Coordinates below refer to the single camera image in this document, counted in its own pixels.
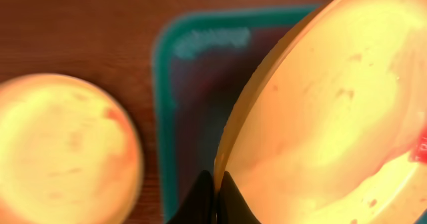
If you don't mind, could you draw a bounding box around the teal plastic tray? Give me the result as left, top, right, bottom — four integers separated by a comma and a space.
153, 5, 314, 220

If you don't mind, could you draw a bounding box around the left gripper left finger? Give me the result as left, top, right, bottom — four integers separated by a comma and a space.
167, 170, 214, 224

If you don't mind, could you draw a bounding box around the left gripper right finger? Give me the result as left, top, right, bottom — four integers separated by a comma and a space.
217, 171, 261, 224

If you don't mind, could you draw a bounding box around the yellow-green plate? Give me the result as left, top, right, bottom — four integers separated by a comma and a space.
1, 73, 143, 224
213, 0, 426, 223

